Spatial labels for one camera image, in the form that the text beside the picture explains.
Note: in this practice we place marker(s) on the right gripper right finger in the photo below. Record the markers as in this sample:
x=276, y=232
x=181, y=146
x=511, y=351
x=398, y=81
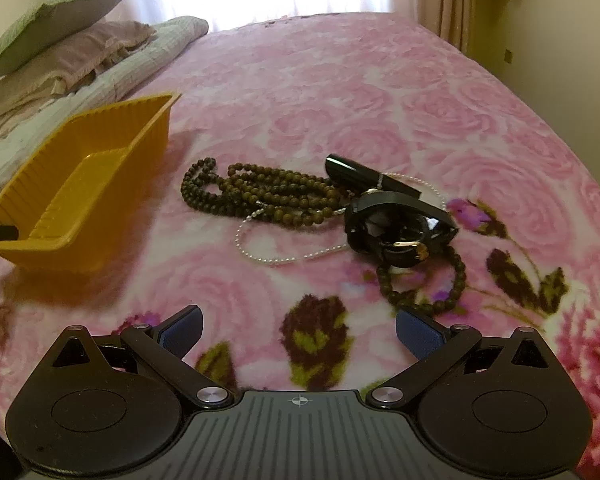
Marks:
x=437, y=350

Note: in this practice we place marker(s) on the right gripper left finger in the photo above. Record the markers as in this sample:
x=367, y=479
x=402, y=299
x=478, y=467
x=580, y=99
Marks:
x=162, y=349

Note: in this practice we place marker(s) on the yellow plastic tray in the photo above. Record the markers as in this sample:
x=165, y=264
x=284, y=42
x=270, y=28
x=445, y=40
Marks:
x=73, y=199

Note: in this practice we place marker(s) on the black wrist watch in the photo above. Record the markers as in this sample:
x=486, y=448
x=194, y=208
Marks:
x=397, y=229

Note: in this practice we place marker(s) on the striped green quilt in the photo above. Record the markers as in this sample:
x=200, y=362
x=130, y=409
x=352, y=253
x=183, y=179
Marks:
x=23, y=130

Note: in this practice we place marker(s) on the mauve pillow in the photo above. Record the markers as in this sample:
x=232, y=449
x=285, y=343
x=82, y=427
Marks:
x=63, y=67

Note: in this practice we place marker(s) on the green pillow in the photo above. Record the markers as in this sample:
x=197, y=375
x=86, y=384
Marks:
x=45, y=25

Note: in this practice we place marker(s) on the pink floral blanket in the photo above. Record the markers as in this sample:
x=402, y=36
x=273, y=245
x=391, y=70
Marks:
x=299, y=310

